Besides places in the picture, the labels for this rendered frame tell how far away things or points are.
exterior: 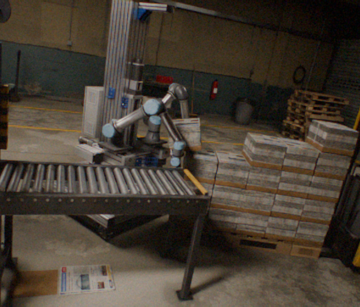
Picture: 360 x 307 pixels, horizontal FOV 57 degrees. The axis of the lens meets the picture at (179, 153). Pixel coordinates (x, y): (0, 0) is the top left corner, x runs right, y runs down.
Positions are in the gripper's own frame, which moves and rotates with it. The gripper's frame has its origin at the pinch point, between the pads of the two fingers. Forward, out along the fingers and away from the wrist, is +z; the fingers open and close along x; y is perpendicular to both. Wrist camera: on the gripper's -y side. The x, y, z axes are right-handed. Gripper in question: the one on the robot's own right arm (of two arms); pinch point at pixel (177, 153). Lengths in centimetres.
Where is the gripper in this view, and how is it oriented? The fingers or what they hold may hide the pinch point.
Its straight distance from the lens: 297.3
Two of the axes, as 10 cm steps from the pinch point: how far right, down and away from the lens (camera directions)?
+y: -1.2, -9.5, -2.7
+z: 0.4, -2.8, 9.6
